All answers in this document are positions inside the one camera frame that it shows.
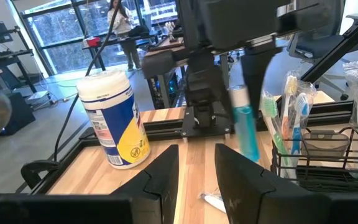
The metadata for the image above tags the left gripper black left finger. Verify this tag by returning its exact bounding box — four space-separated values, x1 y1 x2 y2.
0 144 180 224

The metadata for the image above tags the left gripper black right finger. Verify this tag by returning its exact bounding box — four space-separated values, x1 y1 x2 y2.
214 142 358 224

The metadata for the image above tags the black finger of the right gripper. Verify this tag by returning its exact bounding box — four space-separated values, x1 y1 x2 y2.
209 47 241 105
240 40 278 119

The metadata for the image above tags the orange toothbrush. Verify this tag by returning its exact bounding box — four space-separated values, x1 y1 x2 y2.
280 73 300 150

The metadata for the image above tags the green toothbrush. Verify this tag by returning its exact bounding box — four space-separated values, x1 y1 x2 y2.
259 90 291 175

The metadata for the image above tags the small blue mouthwash bottle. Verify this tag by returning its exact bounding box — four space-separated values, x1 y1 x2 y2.
227 85 260 163

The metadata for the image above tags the dark office chair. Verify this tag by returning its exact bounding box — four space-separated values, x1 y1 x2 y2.
287 0 358 101

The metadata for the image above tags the disinfecting wipes canister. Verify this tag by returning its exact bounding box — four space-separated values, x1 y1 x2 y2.
75 68 152 170

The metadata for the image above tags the grey plastic caddy insert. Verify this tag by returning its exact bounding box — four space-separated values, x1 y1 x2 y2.
301 129 351 159

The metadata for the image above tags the black bag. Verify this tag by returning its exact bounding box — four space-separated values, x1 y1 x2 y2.
127 24 151 38

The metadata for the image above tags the person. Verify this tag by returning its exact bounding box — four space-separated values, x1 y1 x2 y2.
106 0 142 72

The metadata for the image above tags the black desk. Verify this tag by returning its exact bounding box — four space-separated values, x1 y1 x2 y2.
81 29 158 72

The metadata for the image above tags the red box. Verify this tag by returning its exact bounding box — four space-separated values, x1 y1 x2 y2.
85 36 102 48

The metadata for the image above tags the black computer case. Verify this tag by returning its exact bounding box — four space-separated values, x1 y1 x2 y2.
0 91 37 137

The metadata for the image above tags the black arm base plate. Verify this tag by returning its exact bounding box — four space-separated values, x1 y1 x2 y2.
180 105 233 138

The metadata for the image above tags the black wire caddy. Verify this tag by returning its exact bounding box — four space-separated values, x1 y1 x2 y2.
270 126 358 192

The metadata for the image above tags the black arched cable hook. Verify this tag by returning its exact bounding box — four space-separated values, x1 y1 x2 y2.
20 159 60 190

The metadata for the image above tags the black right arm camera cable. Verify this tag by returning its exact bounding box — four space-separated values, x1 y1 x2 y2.
53 0 121 162

